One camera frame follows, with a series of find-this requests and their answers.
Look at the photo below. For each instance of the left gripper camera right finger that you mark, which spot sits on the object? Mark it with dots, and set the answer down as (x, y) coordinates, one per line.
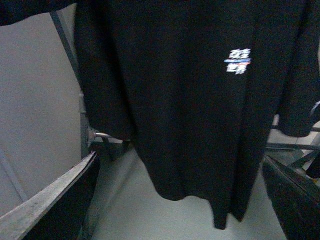
(295, 200)

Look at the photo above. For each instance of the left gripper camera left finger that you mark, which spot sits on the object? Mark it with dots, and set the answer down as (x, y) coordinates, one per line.
(57, 212)

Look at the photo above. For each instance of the grey metal clothes rack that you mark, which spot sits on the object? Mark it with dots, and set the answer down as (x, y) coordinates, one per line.
(312, 151)

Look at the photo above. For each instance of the black t-shirt with white print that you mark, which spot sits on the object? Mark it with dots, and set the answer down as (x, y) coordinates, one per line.
(195, 86)

